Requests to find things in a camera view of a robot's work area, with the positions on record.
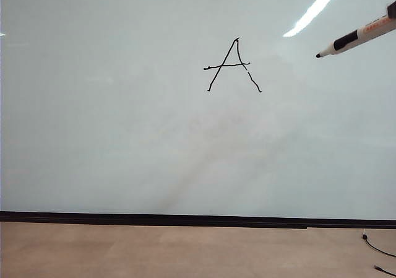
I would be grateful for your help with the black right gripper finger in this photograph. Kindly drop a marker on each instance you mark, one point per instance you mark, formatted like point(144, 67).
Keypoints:
point(393, 10)

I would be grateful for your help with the white black whiteboard marker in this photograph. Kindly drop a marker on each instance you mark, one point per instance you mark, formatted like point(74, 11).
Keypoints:
point(362, 36)

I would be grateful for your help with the large white glass whiteboard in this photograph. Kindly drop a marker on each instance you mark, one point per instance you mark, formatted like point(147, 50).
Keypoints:
point(92, 104)

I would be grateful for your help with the black whiteboard bottom rail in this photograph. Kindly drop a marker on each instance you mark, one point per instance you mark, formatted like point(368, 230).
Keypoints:
point(185, 219)

